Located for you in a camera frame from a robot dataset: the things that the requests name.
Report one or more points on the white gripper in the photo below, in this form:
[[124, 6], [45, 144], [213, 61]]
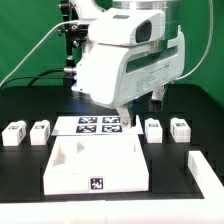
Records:
[[115, 75]]

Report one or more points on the white square table top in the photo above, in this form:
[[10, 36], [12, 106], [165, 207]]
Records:
[[96, 164]]

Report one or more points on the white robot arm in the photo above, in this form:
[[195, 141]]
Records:
[[88, 11]]

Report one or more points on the white sheet with tags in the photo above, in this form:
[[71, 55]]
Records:
[[92, 125]]

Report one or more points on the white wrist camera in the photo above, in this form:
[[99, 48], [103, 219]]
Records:
[[127, 27]]

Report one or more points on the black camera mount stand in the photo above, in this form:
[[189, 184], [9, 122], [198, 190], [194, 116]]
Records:
[[75, 36]]

